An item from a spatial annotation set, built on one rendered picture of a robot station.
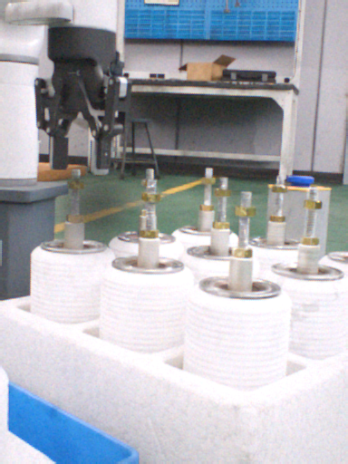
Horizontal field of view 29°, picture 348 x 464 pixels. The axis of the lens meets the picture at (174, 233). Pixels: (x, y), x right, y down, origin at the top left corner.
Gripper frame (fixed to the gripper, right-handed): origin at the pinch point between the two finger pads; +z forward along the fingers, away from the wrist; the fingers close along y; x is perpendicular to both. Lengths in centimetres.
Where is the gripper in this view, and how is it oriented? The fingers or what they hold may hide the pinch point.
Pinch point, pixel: (78, 160)
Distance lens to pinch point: 76.2
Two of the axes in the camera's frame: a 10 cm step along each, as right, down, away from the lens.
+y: -7.6, -1.4, 6.4
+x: -6.5, 0.9, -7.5
